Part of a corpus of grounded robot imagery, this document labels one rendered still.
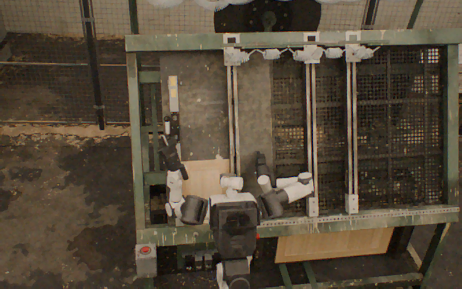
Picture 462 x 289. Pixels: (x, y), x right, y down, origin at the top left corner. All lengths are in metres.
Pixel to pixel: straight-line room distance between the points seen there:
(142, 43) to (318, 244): 1.97
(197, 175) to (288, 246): 1.01
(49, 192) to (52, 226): 0.47
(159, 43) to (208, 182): 0.92
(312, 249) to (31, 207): 2.57
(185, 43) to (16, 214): 2.51
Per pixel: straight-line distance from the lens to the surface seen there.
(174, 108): 3.03
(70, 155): 5.34
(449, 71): 3.60
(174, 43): 2.99
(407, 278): 4.11
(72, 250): 4.34
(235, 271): 2.68
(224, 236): 2.55
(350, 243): 3.90
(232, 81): 3.07
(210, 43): 3.01
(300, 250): 3.80
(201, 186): 3.12
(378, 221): 3.46
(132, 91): 3.02
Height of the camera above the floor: 3.14
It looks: 35 degrees down
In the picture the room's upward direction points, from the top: 3 degrees clockwise
